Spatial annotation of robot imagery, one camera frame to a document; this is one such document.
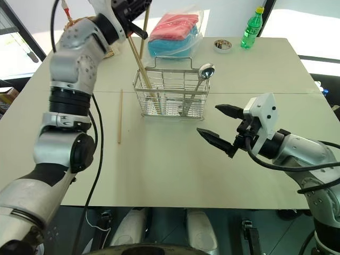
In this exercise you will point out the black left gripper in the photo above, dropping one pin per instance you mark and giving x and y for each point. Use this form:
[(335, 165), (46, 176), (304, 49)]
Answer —
[(130, 9)]

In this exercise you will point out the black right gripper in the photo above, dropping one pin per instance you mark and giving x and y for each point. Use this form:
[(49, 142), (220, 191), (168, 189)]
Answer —
[(248, 130)]

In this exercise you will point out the wooden chopstick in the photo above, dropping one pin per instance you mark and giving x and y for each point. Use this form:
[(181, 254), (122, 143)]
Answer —
[(144, 32), (137, 57), (140, 67), (120, 119)]

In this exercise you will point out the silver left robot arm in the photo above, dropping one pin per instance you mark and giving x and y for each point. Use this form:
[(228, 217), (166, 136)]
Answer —
[(66, 63)]

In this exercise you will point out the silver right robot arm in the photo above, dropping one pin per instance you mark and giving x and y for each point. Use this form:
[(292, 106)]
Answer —
[(297, 148)]

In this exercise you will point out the metal spoon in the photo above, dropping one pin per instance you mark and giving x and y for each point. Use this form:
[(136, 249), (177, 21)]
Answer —
[(207, 71)]

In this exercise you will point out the blue folded towel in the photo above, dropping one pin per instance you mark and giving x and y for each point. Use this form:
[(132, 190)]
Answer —
[(170, 49)]

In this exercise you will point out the pink folded towel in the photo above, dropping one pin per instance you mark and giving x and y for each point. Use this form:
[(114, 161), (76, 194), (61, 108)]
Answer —
[(175, 25)]

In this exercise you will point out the clear plastic bag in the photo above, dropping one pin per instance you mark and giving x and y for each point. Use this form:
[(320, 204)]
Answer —
[(196, 34)]

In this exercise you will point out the small round white tin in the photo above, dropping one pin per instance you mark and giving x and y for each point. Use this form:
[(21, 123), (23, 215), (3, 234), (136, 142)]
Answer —
[(222, 46)]

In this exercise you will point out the green plastic bottle yellow cap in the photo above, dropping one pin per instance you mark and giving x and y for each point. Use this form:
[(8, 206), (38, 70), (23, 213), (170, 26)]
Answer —
[(249, 32)]

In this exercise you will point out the blue and white object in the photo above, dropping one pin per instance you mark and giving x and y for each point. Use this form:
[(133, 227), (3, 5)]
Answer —
[(322, 87)]

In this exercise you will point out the white robot right leg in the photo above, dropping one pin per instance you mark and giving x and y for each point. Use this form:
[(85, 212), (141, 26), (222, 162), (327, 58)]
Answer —
[(202, 231)]

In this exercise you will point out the black upright pole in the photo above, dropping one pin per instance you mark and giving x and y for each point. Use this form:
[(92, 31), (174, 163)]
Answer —
[(267, 16)]

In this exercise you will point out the brown wooden box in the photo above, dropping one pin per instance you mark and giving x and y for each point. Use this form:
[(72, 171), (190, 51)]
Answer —
[(8, 99)]

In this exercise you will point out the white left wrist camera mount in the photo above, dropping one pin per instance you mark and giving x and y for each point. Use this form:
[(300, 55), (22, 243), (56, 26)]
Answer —
[(120, 25)]

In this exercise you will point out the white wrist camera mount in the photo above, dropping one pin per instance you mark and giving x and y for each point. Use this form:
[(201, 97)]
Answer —
[(120, 25), (265, 111)]

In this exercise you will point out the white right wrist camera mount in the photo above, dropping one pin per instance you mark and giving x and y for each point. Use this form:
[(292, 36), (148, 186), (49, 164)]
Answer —
[(265, 111)]

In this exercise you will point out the black window frame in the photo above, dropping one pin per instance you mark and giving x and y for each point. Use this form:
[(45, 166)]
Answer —
[(26, 32)]

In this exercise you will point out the black bracket under table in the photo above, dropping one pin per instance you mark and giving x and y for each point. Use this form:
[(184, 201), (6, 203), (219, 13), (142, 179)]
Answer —
[(252, 236), (104, 228)]

